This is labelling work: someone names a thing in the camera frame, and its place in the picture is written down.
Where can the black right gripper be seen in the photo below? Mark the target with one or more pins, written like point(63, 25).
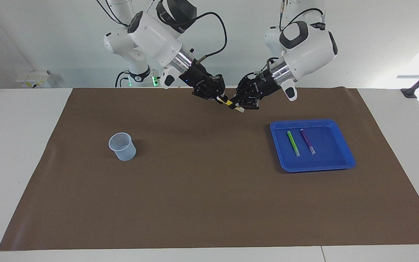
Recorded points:
point(206, 85)

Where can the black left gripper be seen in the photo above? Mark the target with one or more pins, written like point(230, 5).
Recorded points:
point(255, 89)

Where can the yellow marker pen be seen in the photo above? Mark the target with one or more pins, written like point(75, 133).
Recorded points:
point(228, 103)

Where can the green marker pen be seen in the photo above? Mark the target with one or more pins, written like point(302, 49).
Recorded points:
point(292, 142)

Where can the purple marker pen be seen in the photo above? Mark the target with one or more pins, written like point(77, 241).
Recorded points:
point(307, 140)

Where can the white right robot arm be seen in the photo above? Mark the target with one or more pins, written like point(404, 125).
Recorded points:
point(155, 36)

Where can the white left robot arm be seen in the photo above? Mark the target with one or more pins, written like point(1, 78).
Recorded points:
point(311, 47)

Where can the brown table mat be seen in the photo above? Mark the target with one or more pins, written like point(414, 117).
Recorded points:
point(209, 189)

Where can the blue plastic tray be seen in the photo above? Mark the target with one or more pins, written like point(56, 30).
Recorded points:
point(333, 160)

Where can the translucent plastic cup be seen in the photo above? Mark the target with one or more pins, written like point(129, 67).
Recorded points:
point(124, 153)

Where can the white wall power box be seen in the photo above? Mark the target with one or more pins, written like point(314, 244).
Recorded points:
point(35, 79)

